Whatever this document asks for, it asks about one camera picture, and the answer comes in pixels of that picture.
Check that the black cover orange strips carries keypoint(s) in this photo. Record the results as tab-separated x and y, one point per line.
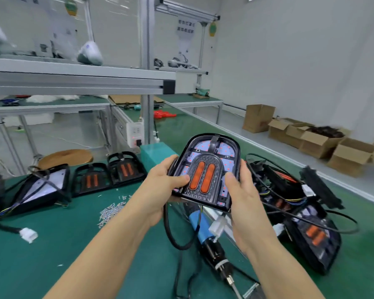
90	178
126	168
202	177

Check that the person's left forearm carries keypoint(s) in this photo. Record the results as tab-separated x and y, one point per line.
100	258

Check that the stack of unassembled lamp housings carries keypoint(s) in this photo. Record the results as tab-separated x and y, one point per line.
31	190

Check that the person's right hand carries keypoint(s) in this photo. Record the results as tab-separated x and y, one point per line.
249	214

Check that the red tool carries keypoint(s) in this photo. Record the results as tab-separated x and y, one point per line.
165	114

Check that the green workbench white legs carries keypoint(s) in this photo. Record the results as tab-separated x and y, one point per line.
190	99

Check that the brown cardboard box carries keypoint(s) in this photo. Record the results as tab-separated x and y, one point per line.
259	118
321	143
287	130
349	157

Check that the small green workbench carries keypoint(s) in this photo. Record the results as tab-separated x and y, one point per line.
50	104

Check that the white handheld device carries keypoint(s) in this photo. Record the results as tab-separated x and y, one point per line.
89	54

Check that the person's left hand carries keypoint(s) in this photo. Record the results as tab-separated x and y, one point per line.
159	193

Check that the round brown wooden stool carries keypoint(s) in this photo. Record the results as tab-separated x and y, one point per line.
65	158

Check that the aluminium shelf frame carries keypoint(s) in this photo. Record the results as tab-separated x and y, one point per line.
81	74

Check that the person's right forearm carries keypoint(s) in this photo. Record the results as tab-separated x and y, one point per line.
283	271

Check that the heap of small silver screws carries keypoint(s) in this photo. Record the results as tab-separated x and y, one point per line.
112	211

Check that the white power strip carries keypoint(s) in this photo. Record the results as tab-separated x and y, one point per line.
135	132

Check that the blue black electric screwdriver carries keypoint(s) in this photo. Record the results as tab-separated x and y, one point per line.
205	236

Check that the teal power supply box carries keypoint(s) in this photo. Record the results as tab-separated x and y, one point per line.
156	152

